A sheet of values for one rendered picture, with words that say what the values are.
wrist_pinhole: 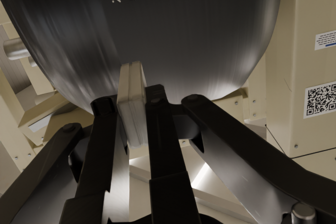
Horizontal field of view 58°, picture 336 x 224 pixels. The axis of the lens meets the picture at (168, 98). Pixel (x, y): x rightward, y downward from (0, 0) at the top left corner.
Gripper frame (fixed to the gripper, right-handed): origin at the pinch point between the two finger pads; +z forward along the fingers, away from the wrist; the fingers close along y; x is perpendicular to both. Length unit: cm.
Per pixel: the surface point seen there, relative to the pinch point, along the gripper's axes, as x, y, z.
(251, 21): 0.4, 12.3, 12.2
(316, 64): -15.0, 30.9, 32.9
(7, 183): -445, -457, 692
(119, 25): 3.1, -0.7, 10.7
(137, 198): -466, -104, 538
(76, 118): -31, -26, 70
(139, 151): -44, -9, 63
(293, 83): -18.0, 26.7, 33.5
